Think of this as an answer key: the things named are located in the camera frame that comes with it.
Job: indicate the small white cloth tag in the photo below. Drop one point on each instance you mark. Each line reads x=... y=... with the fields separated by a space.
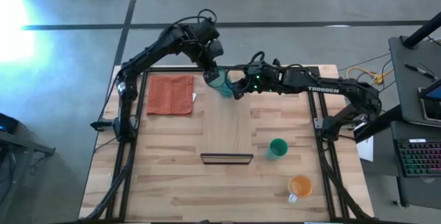
x=194 y=96

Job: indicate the green plastic cup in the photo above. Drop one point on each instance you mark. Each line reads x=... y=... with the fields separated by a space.
x=277 y=149

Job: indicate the black pen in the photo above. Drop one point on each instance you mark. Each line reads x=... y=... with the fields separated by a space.
x=420 y=71

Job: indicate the orange folded cloth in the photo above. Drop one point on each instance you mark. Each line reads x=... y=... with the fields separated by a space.
x=170 y=94

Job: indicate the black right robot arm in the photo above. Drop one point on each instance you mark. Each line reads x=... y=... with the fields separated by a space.
x=327 y=88

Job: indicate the tall teal translucent tumbler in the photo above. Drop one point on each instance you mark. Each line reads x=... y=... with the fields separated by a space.
x=222 y=85

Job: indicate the grey side desk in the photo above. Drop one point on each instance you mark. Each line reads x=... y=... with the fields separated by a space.
x=413 y=89

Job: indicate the white paper sheet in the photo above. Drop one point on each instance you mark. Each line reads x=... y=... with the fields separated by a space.
x=366 y=145

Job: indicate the tablet with dark case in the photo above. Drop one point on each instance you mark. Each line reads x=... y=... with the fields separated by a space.
x=431 y=100

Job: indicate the black stand pole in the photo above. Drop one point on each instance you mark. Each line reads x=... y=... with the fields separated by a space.
x=423 y=31

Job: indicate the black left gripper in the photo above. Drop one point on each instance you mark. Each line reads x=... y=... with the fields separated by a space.
x=211 y=52

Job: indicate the black aluminium table frame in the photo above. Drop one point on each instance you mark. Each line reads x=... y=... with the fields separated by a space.
x=318 y=141

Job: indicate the backlit rainbow keyboard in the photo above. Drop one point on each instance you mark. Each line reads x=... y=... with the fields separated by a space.
x=420 y=158

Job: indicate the dark cart with black frame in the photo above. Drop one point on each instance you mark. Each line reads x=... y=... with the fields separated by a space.
x=20 y=144

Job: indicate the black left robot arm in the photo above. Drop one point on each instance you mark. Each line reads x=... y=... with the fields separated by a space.
x=148 y=56

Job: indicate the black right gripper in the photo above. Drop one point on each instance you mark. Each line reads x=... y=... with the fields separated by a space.
x=262 y=78

